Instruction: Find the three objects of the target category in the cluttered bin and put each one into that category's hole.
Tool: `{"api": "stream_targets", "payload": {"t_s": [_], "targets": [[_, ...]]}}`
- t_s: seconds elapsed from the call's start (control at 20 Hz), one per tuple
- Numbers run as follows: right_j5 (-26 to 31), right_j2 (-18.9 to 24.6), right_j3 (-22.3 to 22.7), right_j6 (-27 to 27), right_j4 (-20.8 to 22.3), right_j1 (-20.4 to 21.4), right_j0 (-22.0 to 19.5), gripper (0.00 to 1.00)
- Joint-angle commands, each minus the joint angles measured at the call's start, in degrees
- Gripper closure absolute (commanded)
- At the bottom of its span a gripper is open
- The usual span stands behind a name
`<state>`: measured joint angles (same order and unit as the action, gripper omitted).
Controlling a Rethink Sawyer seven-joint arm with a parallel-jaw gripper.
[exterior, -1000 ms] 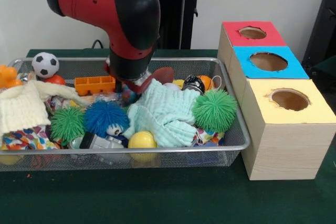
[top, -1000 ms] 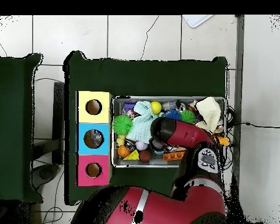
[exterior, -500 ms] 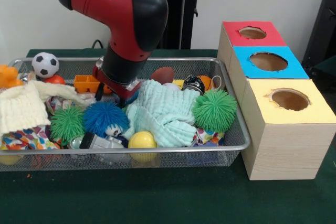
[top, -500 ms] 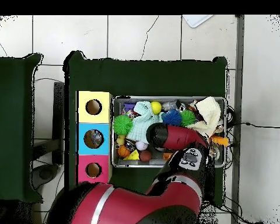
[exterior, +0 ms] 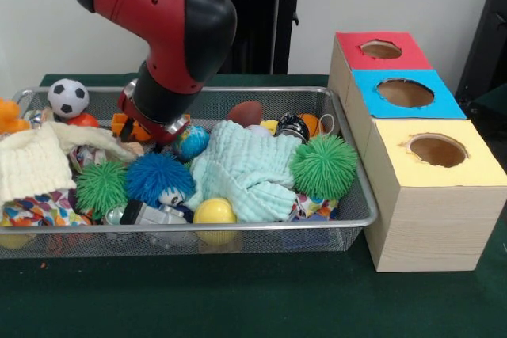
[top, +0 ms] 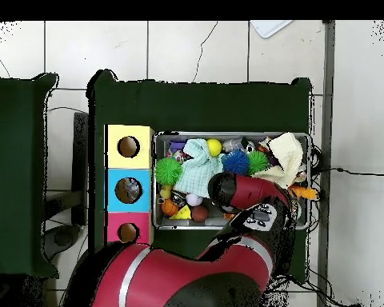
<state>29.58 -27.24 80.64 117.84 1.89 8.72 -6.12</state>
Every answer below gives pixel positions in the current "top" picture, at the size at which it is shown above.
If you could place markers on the wooden box with three holes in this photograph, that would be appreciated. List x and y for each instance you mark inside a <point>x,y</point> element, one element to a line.
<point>140,198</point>

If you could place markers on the yellow cheese wedge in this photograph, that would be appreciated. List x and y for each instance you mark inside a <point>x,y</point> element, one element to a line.
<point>183,213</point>

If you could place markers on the small orange basketball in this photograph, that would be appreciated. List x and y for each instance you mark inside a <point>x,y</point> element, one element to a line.
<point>169,208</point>

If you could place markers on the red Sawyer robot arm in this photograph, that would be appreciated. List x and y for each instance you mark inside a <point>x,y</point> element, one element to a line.
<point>252,192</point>

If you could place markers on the blue spiky toy with face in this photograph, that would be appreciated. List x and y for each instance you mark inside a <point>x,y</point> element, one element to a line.
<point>236,162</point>

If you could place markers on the orange plastic toy piece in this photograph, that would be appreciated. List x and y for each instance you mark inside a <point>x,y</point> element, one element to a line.
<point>305,192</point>

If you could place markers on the black upright panel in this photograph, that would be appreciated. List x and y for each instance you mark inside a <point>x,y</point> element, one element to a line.
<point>80,160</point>

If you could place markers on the small brown football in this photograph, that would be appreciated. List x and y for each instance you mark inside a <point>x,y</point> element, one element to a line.
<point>199,213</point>

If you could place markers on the pale pink ball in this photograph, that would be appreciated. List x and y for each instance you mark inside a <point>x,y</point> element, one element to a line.
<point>194,199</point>

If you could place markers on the mint ribbed cloth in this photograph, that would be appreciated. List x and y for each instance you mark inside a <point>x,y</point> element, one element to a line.
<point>198,172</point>

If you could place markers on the cream ribbed cloth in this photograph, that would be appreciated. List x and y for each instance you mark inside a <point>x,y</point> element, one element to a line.
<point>288,156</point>

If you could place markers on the white tray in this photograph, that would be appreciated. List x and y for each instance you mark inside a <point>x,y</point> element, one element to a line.
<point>268,27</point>

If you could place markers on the plain yellow ball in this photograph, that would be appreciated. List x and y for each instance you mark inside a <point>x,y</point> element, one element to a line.
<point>214,147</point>

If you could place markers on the clear plastic packet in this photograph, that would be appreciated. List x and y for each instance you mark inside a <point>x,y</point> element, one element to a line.
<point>134,188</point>

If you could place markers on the shallow clear mesh bin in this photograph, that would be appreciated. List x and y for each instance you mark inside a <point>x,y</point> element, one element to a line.
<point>161,224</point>

